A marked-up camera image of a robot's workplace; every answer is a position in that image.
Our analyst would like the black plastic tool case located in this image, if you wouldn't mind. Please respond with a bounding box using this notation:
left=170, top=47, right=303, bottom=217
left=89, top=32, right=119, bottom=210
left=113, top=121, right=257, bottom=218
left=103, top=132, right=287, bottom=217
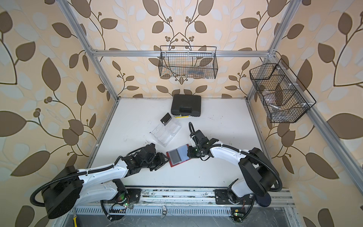
left=171, top=94, right=201, bottom=117

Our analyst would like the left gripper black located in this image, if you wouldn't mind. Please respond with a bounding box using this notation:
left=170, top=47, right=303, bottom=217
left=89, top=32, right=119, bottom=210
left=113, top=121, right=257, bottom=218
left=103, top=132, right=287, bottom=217
left=141, top=152, right=172, bottom=171

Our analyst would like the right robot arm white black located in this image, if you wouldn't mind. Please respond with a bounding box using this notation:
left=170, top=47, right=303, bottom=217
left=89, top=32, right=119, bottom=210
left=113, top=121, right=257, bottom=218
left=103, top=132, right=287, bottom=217
left=187, top=142, right=283, bottom=198

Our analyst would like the clear plastic organizer box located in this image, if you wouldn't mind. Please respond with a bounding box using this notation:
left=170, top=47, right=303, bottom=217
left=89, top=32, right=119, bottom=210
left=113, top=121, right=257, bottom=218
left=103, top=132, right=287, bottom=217
left=151, top=122, right=182, bottom=147

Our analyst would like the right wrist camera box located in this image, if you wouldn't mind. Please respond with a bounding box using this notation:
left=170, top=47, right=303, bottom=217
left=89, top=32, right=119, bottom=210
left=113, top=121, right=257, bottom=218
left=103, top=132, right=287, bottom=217
left=191, top=130, right=209, bottom=146

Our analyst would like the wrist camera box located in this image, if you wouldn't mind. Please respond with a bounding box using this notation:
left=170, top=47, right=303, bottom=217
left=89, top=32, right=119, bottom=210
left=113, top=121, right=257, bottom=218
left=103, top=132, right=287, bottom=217
left=191, top=130, right=209, bottom=146
left=140, top=143, right=156, bottom=162

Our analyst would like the black wire basket wall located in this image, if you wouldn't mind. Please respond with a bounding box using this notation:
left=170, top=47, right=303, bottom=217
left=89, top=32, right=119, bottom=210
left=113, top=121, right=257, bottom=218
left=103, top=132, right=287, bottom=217
left=157, top=45, right=218, bottom=79
left=249, top=59, right=316, bottom=124

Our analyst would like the black wire basket right wall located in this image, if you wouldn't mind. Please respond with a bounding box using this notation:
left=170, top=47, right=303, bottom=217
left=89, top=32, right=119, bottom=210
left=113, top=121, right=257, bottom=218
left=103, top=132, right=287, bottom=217
left=249, top=59, right=316, bottom=124

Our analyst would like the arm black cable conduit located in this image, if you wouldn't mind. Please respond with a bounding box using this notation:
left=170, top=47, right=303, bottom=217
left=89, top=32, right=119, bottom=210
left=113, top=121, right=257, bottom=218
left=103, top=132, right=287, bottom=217
left=188, top=121, right=283, bottom=193
left=29, top=146, right=148, bottom=222

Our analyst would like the black wire basket back wall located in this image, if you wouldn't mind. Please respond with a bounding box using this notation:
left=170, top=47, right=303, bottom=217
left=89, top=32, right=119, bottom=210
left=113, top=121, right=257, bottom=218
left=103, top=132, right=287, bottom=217
left=157, top=45, right=218, bottom=79

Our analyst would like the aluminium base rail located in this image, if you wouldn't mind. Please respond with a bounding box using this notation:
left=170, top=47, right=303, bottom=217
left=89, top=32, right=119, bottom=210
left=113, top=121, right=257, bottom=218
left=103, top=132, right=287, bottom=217
left=48, top=187, right=303, bottom=227

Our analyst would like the yellow handled ratchet tool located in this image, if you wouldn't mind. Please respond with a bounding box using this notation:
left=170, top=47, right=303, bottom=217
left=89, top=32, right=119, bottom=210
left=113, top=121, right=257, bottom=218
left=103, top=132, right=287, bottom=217
left=72, top=216, right=79, bottom=227

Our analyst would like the red leather card holder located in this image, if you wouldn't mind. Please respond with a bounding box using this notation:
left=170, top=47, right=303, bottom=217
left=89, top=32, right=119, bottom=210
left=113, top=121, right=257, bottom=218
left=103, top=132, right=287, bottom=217
left=166, top=144, right=191, bottom=167

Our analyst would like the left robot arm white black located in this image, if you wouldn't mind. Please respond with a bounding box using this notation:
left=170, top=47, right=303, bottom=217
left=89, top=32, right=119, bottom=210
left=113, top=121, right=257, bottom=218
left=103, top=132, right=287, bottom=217
left=41, top=152, right=169, bottom=219

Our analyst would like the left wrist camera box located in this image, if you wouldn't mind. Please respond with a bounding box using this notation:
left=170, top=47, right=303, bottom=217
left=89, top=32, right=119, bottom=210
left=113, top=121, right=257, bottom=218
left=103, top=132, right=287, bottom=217
left=140, top=143, right=156, bottom=162

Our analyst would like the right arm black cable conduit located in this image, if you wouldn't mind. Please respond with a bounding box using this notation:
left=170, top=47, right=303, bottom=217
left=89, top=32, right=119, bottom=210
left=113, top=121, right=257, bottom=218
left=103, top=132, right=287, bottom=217
left=188, top=121, right=283, bottom=193

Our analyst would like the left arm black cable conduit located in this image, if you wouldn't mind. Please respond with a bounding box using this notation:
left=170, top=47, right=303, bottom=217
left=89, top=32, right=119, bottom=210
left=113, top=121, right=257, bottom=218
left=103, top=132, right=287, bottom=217
left=29, top=146, right=148, bottom=222

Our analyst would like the dark round disc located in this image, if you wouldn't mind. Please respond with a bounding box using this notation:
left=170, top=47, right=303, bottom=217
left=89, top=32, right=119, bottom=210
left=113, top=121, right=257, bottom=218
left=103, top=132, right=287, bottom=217
left=255, top=194, right=272, bottom=207

